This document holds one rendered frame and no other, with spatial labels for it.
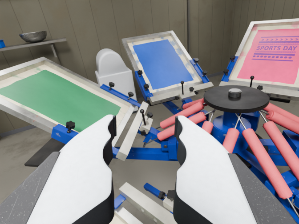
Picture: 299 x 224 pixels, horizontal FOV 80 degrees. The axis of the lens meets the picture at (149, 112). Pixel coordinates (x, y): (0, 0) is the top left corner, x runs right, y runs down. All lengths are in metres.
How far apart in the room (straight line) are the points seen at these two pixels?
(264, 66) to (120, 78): 2.32
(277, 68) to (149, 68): 1.08
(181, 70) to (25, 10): 2.88
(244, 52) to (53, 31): 3.10
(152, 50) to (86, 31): 2.14
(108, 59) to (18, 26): 1.53
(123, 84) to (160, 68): 1.73
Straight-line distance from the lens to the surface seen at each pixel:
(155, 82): 1.65
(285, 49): 1.99
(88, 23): 3.90
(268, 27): 2.23
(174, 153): 1.14
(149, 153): 1.24
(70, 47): 3.88
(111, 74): 3.34
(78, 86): 1.42
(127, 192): 0.91
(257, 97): 1.04
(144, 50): 1.95
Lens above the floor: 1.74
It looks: 28 degrees down
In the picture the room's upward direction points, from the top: 8 degrees counter-clockwise
